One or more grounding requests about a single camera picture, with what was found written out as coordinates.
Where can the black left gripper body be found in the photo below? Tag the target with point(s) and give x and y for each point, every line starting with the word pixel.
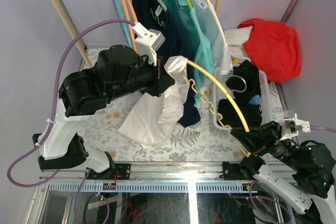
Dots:
pixel 152 75

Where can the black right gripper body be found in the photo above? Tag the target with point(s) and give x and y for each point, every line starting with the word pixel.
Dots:
pixel 266 140

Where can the pale yellow wavy hanger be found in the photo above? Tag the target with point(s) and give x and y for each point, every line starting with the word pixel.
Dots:
pixel 192 83

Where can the white t shirt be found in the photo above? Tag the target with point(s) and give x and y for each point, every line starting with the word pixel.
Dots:
pixel 153 119

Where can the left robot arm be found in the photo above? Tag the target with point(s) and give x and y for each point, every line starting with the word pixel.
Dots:
pixel 119 71

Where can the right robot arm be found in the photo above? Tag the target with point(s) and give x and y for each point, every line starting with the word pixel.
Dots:
pixel 301 174

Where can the orange plastic hanger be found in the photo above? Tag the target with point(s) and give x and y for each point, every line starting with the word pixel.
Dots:
pixel 132 10
pixel 125 5

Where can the navy blue hanging shirt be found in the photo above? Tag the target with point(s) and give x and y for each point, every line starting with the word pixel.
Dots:
pixel 152 16

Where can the light blue hanging shirt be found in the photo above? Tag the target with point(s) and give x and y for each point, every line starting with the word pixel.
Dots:
pixel 223 60

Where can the teal hanging shirt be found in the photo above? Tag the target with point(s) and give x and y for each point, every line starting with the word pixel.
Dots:
pixel 198 44

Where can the blue plastic hanger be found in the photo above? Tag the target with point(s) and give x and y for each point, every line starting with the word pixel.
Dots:
pixel 120 15

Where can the cream white hanger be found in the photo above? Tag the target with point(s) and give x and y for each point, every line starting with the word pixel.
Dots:
pixel 210 25

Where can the black clothes in basket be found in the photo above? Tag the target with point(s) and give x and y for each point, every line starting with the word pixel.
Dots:
pixel 245 86

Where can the white laundry basket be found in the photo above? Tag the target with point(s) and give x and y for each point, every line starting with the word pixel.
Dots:
pixel 264 100

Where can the white crumpled cloth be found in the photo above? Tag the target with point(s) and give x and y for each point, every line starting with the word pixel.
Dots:
pixel 235 39

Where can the red cloth pile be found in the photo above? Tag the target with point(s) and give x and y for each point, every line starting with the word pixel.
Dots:
pixel 273 48

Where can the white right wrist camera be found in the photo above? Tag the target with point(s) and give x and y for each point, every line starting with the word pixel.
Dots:
pixel 291 125

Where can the aluminium mounting rail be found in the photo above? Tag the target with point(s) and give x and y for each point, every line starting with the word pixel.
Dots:
pixel 171 171

